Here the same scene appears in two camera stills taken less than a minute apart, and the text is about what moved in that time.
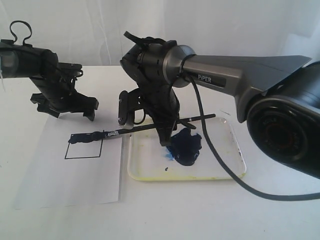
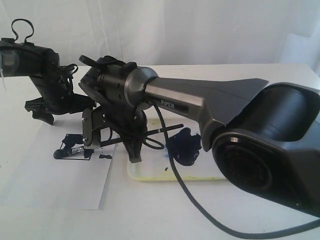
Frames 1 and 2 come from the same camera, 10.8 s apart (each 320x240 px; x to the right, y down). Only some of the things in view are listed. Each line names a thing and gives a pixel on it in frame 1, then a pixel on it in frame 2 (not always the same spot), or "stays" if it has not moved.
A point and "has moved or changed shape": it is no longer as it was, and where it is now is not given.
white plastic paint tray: (146, 159) stays
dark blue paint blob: (185, 147) stays
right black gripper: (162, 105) to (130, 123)
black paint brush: (92, 136) has moved or changed shape
